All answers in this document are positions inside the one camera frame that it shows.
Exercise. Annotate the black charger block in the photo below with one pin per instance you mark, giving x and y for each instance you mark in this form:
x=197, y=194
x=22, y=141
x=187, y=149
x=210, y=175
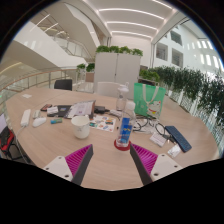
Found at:
x=100, y=109

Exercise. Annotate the white card packet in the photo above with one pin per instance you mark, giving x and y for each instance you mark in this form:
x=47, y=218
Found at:
x=158, y=139

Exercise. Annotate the small white box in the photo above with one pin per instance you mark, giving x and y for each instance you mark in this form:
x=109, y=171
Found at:
x=52, y=110

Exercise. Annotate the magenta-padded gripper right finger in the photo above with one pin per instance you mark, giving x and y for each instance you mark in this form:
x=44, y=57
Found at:
x=163, y=165

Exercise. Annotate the blue-labelled clear water bottle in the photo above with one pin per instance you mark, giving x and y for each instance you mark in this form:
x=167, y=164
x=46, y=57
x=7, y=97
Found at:
x=125, y=128

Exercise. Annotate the red and black phone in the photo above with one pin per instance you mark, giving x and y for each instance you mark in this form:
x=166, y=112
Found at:
x=46, y=107

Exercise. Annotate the colourful sticker sheet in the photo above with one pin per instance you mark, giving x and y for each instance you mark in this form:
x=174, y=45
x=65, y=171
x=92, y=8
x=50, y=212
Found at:
x=101, y=124

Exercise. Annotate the green cat-print tote bag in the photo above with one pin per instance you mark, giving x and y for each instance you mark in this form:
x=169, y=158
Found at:
x=148, y=98

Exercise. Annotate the open laptop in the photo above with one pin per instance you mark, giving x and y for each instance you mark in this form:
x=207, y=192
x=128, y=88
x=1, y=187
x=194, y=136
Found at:
x=2, y=122

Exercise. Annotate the black flat sleeve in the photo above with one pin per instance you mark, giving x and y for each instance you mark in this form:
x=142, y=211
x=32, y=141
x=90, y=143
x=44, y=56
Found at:
x=63, y=110

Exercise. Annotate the white chair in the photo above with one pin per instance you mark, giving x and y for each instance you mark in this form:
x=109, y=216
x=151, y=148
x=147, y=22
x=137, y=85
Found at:
x=106, y=90

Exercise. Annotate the white cabinet with plants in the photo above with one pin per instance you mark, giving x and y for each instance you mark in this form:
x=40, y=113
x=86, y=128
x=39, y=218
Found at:
x=116, y=70

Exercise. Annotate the white power strip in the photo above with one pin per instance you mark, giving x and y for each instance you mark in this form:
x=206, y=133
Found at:
x=25, y=117

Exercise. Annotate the clear white-lidded sports bottle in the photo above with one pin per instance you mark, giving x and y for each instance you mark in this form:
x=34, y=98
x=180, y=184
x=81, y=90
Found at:
x=121, y=98

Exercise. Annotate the red and black chair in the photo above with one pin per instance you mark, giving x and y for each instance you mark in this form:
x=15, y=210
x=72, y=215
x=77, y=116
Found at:
x=6, y=143

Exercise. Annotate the small potted plants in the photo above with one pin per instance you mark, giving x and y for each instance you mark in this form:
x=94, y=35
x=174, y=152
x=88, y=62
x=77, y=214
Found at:
x=85, y=67

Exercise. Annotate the planter box with greenery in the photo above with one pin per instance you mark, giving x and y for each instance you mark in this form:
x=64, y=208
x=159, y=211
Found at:
x=149, y=75

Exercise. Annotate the white printed booklet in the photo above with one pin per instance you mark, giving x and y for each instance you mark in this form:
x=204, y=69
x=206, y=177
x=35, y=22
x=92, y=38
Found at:
x=81, y=109

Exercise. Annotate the black-rimmed glasses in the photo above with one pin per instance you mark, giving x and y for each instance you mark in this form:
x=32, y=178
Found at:
x=162, y=129

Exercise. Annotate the clear plastic wrapper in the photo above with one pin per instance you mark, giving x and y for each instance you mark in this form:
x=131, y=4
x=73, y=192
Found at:
x=174, y=151

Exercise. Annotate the white paper note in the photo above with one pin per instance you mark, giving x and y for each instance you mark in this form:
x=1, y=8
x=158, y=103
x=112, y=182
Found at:
x=26, y=96

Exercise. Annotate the white computer mouse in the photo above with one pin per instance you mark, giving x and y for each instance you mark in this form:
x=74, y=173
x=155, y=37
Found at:
x=39, y=122

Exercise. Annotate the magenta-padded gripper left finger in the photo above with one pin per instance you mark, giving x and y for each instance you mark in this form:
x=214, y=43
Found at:
x=59, y=166

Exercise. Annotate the white cup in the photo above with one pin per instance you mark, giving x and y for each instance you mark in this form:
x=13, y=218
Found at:
x=80, y=126

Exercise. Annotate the small teal packet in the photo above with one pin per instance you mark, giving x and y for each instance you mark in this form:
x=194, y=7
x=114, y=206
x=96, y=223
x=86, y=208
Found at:
x=56, y=121

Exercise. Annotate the green hedge row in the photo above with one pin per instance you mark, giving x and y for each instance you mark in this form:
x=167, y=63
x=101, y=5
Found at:
x=193, y=85

